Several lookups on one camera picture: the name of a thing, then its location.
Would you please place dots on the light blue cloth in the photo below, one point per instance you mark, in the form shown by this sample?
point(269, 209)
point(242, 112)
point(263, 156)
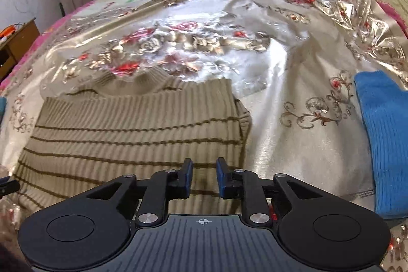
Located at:
point(2, 111)

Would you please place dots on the orange object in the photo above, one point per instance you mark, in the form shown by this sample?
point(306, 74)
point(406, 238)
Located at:
point(7, 31)

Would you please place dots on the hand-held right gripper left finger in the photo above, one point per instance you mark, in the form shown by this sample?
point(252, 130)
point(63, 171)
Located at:
point(188, 178)

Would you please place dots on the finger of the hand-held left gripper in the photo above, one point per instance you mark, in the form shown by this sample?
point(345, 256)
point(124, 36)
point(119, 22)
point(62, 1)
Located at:
point(9, 187)

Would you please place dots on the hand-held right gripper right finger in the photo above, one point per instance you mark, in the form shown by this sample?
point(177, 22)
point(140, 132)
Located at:
point(220, 179)

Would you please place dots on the beige striped knit sweater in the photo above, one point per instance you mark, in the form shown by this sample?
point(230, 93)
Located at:
point(127, 125)

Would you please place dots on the wooden nightstand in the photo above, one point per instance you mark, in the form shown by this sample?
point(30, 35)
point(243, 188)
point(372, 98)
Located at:
point(22, 41)

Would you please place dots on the blue knit garment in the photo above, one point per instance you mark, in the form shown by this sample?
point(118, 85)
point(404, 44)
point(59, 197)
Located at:
point(385, 138)

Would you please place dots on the shiny floral satin bedspread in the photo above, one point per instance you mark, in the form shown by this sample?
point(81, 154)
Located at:
point(302, 147)

